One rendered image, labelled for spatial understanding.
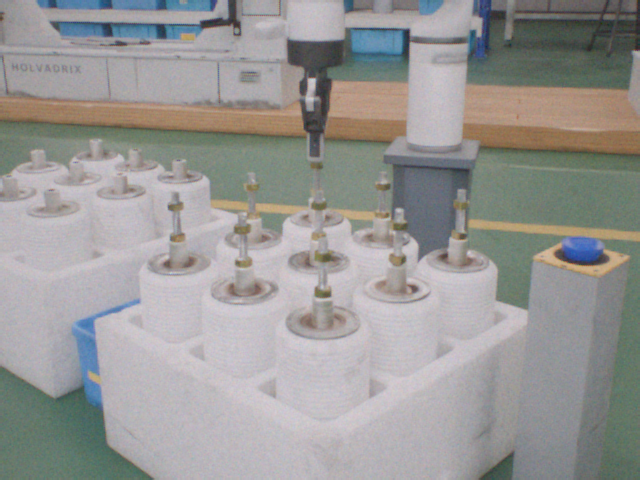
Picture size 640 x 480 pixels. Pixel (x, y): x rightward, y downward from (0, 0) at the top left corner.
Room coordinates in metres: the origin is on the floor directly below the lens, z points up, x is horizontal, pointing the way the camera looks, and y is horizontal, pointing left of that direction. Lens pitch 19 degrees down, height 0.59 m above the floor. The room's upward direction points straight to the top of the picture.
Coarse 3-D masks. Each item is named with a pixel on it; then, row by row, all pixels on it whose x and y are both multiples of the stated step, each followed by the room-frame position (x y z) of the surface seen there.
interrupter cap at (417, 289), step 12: (372, 276) 0.83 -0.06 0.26; (384, 276) 0.83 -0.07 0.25; (408, 276) 0.83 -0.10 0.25; (372, 288) 0.79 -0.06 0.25; (384, 288) 0.80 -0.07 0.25; (408, 288) 0.80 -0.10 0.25; (420, 288) 0.79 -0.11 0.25; (384, 300) 0.76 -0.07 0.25; (396, 300) 0.76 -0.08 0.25; (408, 300) 0.76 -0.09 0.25
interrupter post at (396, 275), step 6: (390, 264) 0.80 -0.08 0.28; (402, 264) 0.80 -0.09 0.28; (390, 270) 0.79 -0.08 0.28; (396, 270) 0.79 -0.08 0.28; (402, 270) 0.79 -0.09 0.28; (390, 276) 0.79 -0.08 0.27; (396, 276) 0.79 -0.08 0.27; (402, 276) 0.79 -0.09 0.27; (390, 282) 0.79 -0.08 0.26; (396, 282) 0.79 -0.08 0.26; (402, 282) 0.79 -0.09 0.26; (390, 288) 0.79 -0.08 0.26; (396, 288) 0.79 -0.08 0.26; (402, 288) 0.79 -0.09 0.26
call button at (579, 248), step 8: (568, 240) 0.74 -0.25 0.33; (576, 240) 0.74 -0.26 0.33; (584, 240) 0.74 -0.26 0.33; (592, 240) 0.74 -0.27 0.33; (568, 248) 0.72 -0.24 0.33; (576, 248) 0.72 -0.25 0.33; (584, 248) 0.72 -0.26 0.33; (592, 248) 0.72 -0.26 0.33; (600, 248) 0.72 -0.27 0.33; (568, 256) 0.73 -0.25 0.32; (576, 256) 0.72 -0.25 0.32; (584, 256) 0.72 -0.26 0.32; (592, 256) 0.72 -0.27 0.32
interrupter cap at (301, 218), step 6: (306, 210) 1.08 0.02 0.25; (330, 210) 1.08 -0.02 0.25; (294, 216) 1.05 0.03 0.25; (300, 216) 1.05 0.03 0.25; (306, 216) 1.06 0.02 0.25; (330, 216) 1.06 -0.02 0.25; (336, 216) 1.05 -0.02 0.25; (342, 216) 1.05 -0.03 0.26; (294, 222) 1.03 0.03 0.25; (300, 222) 1.03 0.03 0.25; (306, 222) 1.03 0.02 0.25; (312, 222) 1.02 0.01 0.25; (324, 222) 1.03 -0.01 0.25; (330, 222) 1.03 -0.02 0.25; (336, 222) 1.02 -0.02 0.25; (312, 228) 1.01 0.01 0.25
